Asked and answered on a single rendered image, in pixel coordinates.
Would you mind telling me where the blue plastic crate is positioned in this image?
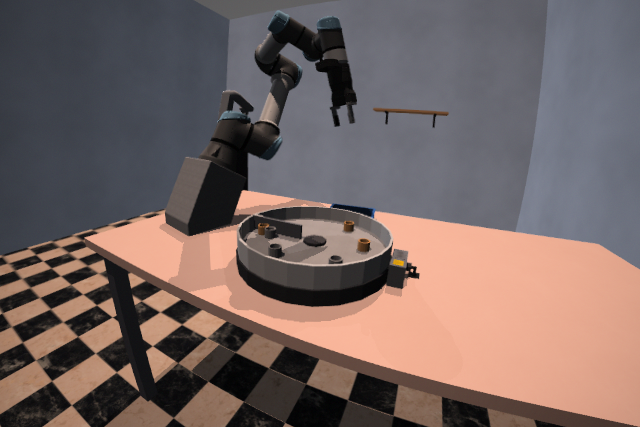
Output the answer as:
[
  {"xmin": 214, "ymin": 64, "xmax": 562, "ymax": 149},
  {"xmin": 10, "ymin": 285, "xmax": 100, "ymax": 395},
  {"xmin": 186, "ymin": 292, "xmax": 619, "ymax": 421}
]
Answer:
[{"xmin": 330, "ymin": 203, "xmax": 376, "ymax": 218}]

